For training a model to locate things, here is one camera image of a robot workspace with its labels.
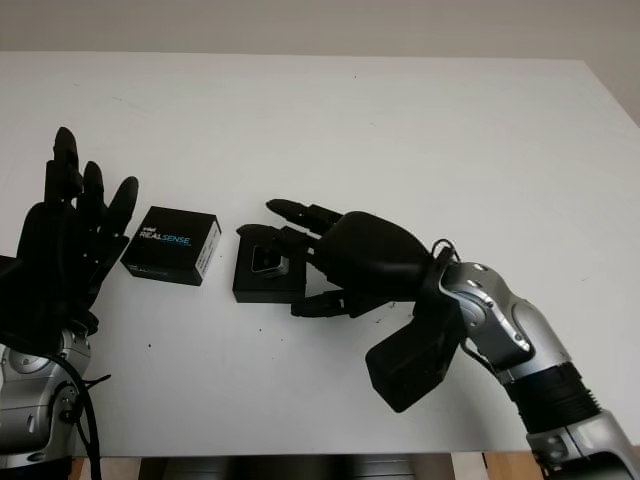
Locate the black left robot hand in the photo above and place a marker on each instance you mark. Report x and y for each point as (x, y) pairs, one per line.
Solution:
(60, 250)

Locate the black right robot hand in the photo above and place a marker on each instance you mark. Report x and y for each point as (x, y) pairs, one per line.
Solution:
(370, 260)

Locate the small silver RealSense camera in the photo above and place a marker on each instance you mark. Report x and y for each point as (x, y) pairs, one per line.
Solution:
(270, 261)

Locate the black RealSense box lid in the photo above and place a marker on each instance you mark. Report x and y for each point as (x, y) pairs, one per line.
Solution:
(165, 250)

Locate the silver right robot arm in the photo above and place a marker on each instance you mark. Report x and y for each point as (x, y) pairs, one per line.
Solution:
(515, 325)

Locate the black box base foam insert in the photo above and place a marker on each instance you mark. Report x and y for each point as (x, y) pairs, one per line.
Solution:
(260, 292)

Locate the dark robot torso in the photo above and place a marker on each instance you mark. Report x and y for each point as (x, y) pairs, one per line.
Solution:
(300, 465)

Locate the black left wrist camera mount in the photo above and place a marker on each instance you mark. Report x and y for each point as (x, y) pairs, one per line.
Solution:
(25, 300)

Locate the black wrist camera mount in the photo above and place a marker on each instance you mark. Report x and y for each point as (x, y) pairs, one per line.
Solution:
(410, 360)
(25, 300)

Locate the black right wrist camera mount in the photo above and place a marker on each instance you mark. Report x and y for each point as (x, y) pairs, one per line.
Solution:
(410, 360)

